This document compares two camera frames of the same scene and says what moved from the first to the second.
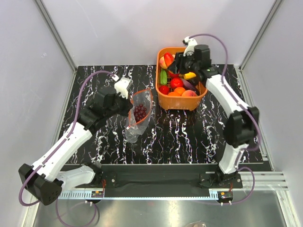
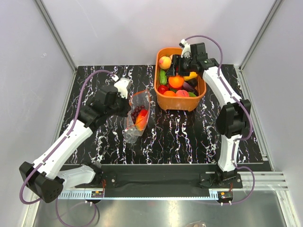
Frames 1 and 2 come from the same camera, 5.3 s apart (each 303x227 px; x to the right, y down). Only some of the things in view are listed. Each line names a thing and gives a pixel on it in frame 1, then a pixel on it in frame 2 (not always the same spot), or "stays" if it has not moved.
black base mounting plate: x=159 y=176 stays
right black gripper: x=178 y=64 stays
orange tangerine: x=177 y=91 to x=176 y=82
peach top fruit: x=162 y=63 stays
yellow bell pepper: x=189 y=75 stays
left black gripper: x=128 y=106 stays
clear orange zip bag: x=139 y=115 stays
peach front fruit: x=189 y=93 to x=182 y=93
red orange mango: x=169 y=58 to x=141 y=119
